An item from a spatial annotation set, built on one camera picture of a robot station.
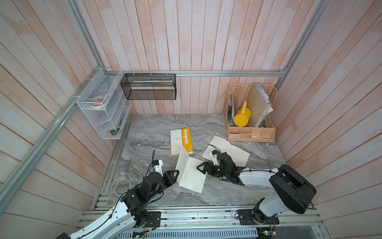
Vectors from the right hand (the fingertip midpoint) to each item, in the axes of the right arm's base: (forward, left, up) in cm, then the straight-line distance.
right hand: (201, 168), depth 88 cm
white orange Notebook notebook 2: (-3, +7, -4) cm, 9 cm away
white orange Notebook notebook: (+22, +15, +1) cm, 26 cm away
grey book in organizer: (+34, -20, +14) cm, 42 cm away
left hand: (-8, +13, +9) cm, 17 cm away
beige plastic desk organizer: (+53, -31, +17) cm, 64 cm away
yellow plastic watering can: (+31, -28, +14) cm, 45 cm away
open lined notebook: (+19, -15, -3) cm, 25 cm away
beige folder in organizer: (+30, -36, +23) cm, 53 cm away
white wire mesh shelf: (+13, +51, +26) cm, 59 cm away
